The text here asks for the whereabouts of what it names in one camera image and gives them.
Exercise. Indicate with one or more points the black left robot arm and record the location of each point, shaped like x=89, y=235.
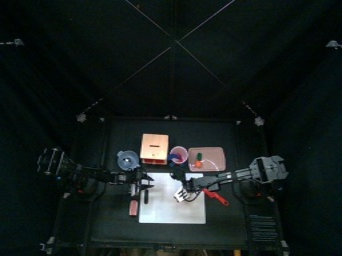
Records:
x=75, y=170

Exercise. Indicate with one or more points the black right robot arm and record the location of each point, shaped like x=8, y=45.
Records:
x=254, y=170

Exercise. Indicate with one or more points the orange carrot bottom piece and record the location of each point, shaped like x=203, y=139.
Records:
x=198, y=164

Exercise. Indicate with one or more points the green carrot top piece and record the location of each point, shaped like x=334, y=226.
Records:
x=199, y=155

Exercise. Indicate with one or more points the pink rectangular plate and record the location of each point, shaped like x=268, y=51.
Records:
x=213, y=156

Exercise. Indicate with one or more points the pink red block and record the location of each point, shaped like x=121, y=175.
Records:
x=133, y=208

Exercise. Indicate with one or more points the white cutting board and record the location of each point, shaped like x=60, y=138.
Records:
x=171, y=208

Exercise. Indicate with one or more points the blue toy in cup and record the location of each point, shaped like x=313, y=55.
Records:
x=177, y=158

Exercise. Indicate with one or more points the red toy knife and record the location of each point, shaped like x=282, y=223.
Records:
x=217, y=197

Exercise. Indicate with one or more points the grey blue bowl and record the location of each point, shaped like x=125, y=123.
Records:
x=129, y=160

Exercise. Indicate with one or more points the pink cup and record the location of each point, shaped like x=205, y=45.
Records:
x=179, y=150

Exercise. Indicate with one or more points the wooden toy box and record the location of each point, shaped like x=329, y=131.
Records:
x=154, y=148

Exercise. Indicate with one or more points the silver frame corner bracket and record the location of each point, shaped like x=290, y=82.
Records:
x=260, y=121
x=81, y=117
x=18, y=42
x=333, y=44

